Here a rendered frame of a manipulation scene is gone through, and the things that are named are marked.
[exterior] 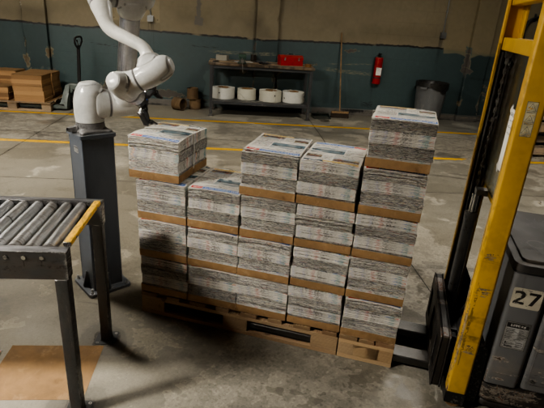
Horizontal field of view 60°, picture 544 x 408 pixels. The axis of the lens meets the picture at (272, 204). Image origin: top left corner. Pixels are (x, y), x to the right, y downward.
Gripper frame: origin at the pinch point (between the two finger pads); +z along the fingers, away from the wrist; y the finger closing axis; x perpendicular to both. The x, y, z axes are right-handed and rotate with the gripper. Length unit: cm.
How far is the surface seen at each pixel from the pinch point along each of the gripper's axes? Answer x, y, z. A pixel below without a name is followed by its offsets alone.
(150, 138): -1.0, 14.3, 1.1
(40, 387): -22, 140, -12
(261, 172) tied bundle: 58, 23, 7
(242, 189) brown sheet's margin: 49, 32, 11
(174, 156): 11.9, 21.2, 5.6
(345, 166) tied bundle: 98, 14, 2
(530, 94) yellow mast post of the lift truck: 162, -14, -33
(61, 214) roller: -19, 60, -28
